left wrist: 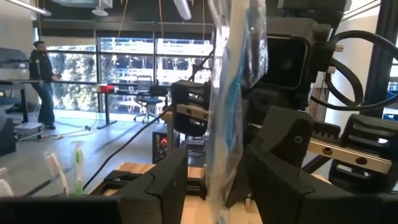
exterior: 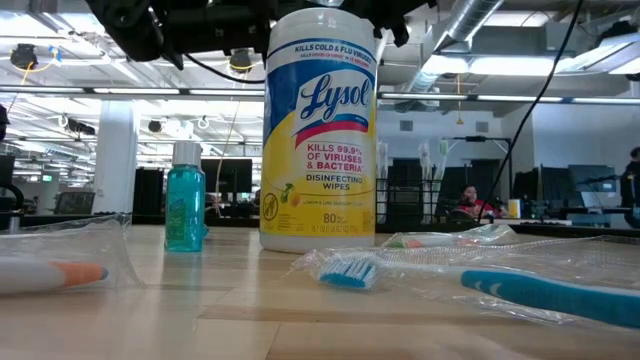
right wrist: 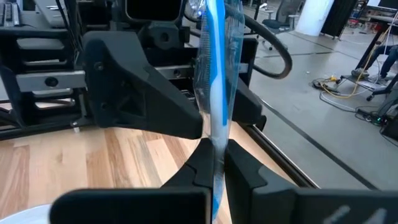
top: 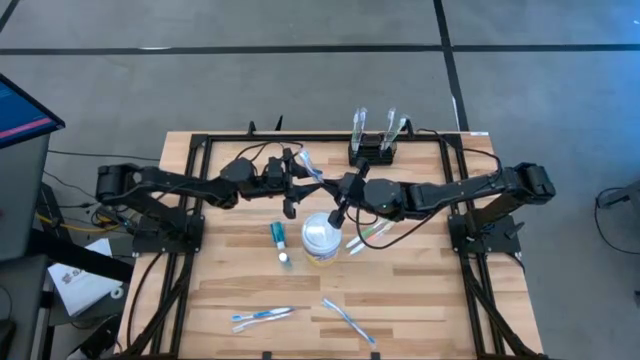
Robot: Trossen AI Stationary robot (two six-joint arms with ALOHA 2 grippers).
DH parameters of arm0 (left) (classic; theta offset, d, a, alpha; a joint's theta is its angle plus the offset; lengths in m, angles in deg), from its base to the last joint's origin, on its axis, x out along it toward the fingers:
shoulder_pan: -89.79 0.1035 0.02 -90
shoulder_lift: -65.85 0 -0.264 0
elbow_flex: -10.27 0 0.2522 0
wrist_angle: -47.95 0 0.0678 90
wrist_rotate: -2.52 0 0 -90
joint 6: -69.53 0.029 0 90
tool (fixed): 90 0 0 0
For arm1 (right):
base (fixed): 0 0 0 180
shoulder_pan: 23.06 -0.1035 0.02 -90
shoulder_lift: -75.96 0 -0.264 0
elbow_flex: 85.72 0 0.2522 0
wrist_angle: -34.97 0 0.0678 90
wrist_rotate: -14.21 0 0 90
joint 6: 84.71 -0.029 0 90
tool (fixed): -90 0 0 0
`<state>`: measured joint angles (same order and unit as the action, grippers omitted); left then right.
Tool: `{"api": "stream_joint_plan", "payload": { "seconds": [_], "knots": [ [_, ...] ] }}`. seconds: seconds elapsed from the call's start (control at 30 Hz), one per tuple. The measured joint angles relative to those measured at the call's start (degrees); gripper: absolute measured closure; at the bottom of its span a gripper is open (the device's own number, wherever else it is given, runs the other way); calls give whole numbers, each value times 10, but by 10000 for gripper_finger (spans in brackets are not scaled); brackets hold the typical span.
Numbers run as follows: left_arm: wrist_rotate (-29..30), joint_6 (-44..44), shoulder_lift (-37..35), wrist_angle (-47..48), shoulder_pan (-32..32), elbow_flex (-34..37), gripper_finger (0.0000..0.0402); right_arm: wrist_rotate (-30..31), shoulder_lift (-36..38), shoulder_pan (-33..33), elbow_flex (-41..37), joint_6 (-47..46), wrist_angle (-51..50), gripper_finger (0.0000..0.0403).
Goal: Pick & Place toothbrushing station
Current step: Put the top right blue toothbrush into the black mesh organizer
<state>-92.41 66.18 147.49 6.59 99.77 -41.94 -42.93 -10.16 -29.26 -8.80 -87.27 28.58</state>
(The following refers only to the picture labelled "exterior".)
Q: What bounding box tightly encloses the grey office chair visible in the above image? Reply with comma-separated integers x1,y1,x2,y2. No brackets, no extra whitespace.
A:
53,191,96,216

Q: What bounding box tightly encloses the person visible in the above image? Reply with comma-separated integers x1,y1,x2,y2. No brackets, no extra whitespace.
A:
619,145,640,229
452,183,501,221

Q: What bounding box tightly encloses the black office monitor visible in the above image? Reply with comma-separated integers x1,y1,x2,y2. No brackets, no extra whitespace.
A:
199,158,254,195

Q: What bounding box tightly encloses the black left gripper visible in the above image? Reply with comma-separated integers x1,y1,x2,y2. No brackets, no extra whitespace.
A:
372,0,437,49

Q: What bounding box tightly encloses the black office cabinet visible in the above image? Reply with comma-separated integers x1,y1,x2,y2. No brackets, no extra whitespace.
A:
132,167,165,217

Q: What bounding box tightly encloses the black rectangular rig frame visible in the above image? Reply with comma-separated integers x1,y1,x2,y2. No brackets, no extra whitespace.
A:
441,135,514,211

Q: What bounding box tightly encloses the silver ventilation duct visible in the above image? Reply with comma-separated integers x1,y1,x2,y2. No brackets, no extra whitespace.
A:
405,0,504,94

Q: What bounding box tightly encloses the white building pillar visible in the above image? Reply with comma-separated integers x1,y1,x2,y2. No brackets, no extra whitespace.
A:
93,99,139,215

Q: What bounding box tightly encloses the dark desk monitor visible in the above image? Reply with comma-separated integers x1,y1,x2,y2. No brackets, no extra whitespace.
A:
568,164,617,195

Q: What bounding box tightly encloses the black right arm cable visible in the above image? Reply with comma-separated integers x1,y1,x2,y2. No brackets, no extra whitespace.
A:
477,0,585,224

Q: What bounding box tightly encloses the Lysol disinfecting wipes canister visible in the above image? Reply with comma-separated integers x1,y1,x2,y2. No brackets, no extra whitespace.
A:
259,7,379,255

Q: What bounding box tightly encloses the white blue toothbrush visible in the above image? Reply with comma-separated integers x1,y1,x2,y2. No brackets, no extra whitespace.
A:
418,141,433,224

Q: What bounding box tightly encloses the ceiling light strip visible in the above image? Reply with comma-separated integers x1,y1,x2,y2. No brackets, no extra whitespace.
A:
378,92,640,105
0,85,266,96

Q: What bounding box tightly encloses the black mesh organizer caddy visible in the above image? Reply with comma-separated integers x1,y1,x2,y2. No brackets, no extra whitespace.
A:
375,177,450,226

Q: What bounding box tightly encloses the black ceiling camera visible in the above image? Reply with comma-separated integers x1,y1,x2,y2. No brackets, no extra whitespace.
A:
228,47,254,75
9,43,40,71

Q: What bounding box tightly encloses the wrapped white orange toothbrush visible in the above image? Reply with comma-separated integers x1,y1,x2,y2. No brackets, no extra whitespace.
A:
0,254,144,297

